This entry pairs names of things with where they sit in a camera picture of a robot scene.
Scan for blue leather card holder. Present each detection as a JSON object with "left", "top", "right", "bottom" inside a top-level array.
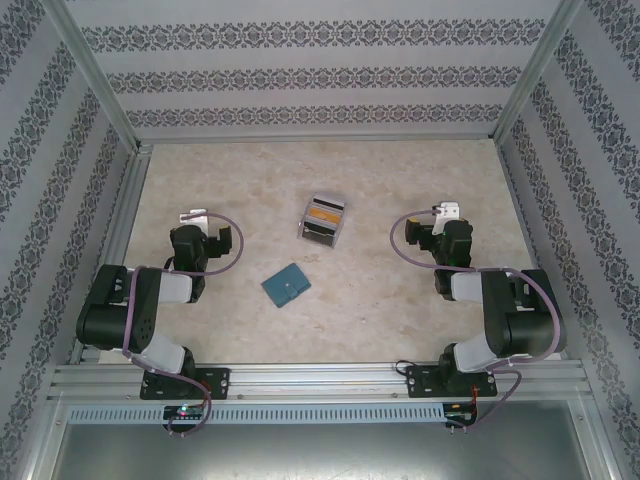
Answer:
[{"left": 260, "top": 264, "right": 312, "bottom": 309}]

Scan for clear plastic card box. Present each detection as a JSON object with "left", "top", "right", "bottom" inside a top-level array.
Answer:
[{"left": 296, "top": 192, "right": 349, "bottom": 250}]

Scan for red orange card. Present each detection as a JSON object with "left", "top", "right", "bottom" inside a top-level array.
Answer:
[{"left": 306, "top": 207, "right": 345, "bottom": 225}]

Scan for grey metal sheet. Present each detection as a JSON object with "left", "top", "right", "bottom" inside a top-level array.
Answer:
[{"left": 49, "top": 399, "right": 619, "bottom": 480}]

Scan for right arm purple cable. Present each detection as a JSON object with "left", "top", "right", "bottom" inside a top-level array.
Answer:
[{"left": 391, "top": 208, "right": 565, "bottom": 434}]

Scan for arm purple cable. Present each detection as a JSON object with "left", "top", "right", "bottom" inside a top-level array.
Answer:
[
  {"left": 391, "top": 208, "right": 565, "bottom": 434},
  {"left": 122, "top": 211, "right": 245, "bottom": 436}
]

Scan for aluminium side rail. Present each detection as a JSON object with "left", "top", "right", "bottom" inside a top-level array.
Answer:
[
  {"left": 67, "top": 144, "right": 154, "bottom": 366},
  {"left": 494, "top": 139, "right": 574, "bottom": 362}
]

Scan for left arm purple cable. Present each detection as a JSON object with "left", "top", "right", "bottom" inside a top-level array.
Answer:
[{"left": 122, "top": 211, "right": 245, "bottom": 436}]

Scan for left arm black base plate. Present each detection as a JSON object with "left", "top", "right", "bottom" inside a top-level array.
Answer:
[{"left": 139, "top": 367, "right": 232, "bottom": 401}]

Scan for aluminium frame beam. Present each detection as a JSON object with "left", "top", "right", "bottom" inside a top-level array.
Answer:
[{"left": 137, "top": 130, "right": 497, "bottom": 146}]

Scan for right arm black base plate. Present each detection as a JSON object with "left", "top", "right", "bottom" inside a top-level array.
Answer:
[{"left": 405, "top": 364, "right": 500, "bottom": 400}]

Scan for aluminium mounting rail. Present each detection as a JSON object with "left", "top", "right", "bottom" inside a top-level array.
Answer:
[{"left": 47, "top": 360, "right": 596, "bottom": 401}]

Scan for slotted grey cable duct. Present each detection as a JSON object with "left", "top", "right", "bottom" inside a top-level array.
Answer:
[{"left": 67, "top": 402, "right": 446, "bottom": 425}]

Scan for aluminium frame post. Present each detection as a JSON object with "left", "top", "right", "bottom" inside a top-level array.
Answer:
[
  {"left": 42, "top": 0, "right": 143, "bottom": 151},
  {"left": 491, "top": 0, "right": 585, "bottom": 145}
]

